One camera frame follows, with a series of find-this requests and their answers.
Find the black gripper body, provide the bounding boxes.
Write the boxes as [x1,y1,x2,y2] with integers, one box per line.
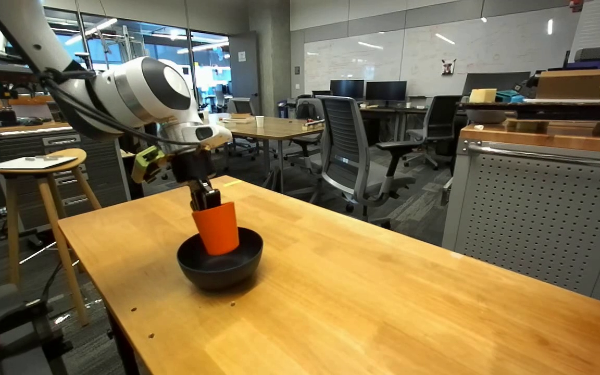
[168,149,213,183]

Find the orange plastic cup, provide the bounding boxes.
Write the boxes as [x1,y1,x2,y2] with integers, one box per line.
[193,202,239,257]

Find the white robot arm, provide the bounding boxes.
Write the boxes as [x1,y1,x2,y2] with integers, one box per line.
[0,0,232,210]

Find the black bowl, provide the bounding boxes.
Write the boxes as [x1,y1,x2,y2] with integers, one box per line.
[177,226,262,291]

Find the round wooden office table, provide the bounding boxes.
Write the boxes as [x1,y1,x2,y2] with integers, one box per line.
[213,112,323,192]

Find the grey mesh office chair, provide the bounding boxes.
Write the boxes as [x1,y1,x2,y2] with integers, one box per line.
[318,95,418,218]

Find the wooden stool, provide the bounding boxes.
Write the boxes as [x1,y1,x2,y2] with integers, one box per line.
[0,146,105,326]

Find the black computer monitor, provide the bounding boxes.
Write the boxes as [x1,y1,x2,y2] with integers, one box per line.
[366,82,407,102]

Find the grey perforated tool cabinet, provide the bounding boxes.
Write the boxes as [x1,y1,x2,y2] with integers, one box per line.
[442,124,600,299]

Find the wooden box on cabinet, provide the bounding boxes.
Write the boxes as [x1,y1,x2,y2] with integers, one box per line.
[536,68,600,100]

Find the yellow green wrist camera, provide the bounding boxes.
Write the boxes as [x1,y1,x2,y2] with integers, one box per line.
[132,146,166,183]

